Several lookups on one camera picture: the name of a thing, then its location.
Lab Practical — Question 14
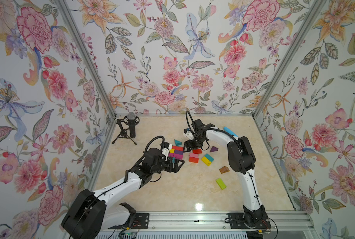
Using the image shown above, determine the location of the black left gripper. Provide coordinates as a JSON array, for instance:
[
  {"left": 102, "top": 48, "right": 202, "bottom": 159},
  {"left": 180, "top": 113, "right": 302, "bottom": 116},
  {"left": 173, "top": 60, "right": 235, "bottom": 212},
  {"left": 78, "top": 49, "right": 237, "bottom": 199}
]
[{"left": 150, "top": 157, "right": 184, "bottom": 174}]

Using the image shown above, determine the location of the red rectangular block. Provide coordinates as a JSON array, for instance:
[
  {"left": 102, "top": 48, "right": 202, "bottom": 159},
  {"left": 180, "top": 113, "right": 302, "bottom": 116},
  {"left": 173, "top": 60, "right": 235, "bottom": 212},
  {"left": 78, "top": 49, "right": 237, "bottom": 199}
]
[
  {"left": 188, "top": 157, "right": 199, "bottom": 163},
  {"left": 192, "top": 149, "right": 202, "bottom": 154},
  {"left": 172, "top": 145, "right": 183, "bottom": 151}
]

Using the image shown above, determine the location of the purple triangle block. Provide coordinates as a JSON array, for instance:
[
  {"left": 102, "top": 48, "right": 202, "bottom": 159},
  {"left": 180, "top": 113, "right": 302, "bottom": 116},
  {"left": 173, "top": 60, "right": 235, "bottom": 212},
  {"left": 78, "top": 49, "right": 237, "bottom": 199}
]
[{"left": 210, "top": 146, "right": 219, "bottom": 152}]

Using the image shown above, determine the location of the pink rectangular block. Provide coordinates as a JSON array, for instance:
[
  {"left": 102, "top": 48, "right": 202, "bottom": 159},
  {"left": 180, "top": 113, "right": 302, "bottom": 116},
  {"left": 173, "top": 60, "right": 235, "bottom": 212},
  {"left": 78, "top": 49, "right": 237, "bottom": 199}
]
[{"left": 189, "top": 153, "right": 199, "bottom": 158}]

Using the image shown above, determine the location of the purple rectangular block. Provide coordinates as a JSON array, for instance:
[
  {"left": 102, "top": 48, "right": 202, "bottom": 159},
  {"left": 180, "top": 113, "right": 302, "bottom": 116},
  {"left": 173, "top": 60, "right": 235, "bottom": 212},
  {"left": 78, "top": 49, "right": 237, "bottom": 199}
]
[{"left": 174, "top": 149, "right": 183, "bottom": 155}]

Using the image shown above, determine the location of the teal small block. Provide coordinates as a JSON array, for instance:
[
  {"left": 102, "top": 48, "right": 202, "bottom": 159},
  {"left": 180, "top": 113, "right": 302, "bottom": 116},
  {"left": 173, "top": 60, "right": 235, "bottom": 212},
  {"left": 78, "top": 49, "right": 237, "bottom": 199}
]
[{"left": 204, "top": 154, "right": 214, "bottom": 162}]

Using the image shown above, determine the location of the green rectangular block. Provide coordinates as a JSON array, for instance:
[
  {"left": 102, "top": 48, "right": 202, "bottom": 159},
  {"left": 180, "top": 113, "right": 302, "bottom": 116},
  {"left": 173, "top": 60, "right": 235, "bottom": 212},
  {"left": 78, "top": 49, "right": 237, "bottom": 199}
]
[{"left": 216, "top": 178, "right": 227, "bottom": 190}]

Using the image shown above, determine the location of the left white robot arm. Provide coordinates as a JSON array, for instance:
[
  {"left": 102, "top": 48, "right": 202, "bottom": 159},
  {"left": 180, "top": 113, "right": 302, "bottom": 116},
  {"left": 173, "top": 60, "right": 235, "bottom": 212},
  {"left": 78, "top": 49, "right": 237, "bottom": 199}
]
[{"left": 61, "top": 148, "right": 184, "bottom": 239}]

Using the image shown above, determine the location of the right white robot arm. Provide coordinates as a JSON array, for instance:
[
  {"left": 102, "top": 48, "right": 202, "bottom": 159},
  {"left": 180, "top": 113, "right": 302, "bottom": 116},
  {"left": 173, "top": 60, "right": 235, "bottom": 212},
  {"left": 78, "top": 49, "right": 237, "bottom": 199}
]
[{"left": 184, "top": 119, "right": 268, "bottom": 228}]

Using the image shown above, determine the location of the blue toy microphone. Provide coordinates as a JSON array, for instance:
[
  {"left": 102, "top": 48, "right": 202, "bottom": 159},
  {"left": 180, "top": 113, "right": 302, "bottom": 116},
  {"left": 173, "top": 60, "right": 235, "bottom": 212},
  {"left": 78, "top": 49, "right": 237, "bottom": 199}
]
[{"left": 223, "top": 127, "right": 238, "bottom": 138}]

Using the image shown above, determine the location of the brown small block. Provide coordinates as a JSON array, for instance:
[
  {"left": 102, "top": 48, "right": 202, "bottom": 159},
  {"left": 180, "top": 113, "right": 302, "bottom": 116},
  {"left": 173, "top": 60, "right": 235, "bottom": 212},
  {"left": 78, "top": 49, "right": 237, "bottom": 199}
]
[{"left": 219, "top": 166, "right": 230, "bottom": 174}]

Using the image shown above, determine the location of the black tripod mic stand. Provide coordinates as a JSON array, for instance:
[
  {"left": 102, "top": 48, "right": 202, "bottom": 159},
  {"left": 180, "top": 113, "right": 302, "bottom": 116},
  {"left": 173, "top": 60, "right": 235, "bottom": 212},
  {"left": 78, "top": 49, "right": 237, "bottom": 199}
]
[{"left": 111, "top": 116, "right": 140, "bottom": 145}]

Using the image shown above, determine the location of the black rhinestone microphone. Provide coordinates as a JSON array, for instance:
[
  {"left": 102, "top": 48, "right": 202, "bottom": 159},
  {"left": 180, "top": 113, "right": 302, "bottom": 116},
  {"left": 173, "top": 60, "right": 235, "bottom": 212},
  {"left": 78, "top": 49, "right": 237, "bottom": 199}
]
[{"left": 127, "top": 112, "right": 136, "bottom": 138}]

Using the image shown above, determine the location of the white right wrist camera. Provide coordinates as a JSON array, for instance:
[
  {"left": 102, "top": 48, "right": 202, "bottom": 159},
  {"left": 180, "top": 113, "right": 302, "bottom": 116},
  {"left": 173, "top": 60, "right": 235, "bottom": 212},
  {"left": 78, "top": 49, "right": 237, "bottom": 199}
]
[{"left": 183, "top": 128, "right": 194, "bottom": 140}]

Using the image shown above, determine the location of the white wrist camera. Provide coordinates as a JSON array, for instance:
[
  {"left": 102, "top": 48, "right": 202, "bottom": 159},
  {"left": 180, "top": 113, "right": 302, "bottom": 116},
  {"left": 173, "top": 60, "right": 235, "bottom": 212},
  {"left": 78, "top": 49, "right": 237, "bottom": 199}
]
[
  {"left": 162, "top": 142, "right": 173, "bottom": 158},
  {"left": 183, "top": 128, "right": 194, "bottom": 140}
]

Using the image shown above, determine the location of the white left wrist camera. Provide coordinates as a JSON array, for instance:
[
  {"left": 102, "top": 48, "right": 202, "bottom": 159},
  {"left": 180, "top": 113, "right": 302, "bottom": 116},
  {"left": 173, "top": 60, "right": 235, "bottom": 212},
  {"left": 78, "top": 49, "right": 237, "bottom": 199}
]
[{"left": 162, "top": 142, "right": 173, "bottom": 158}]

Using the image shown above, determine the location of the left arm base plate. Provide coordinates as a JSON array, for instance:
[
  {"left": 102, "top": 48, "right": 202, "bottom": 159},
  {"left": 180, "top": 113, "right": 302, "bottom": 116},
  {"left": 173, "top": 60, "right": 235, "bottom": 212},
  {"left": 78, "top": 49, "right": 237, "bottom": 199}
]
[{"left": 115, "top": 213, "right": 150, "bottom": 230}]

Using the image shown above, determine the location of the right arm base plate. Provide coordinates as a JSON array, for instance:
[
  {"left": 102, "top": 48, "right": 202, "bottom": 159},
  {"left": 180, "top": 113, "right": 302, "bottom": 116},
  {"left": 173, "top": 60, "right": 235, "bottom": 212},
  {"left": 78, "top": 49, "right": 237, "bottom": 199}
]
[{"left": 224, "top": 213, "right": 272, "bottom": 230}]

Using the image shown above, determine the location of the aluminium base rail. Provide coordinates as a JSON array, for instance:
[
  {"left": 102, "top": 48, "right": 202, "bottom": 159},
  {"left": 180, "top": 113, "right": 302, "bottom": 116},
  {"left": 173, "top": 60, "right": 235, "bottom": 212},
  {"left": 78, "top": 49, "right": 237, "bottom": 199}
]
[{"left": 95, "top": 211, "right": 319, "bottom": 239}]

